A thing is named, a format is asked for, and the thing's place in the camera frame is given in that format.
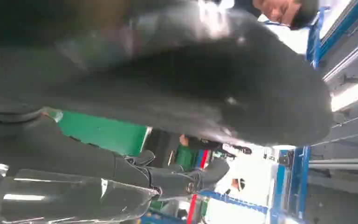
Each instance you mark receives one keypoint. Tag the person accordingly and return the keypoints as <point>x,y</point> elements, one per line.
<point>203,143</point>
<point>277,10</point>

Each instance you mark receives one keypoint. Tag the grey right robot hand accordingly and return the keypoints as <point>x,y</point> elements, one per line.
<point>197,92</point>

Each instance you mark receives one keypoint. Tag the green table mat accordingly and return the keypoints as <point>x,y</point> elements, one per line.
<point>105,133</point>

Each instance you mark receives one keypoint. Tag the blue metal rack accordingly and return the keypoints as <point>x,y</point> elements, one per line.
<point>296,179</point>
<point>316,40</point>

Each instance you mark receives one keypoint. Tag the ceiling light panel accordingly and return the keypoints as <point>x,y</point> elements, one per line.
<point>350,95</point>

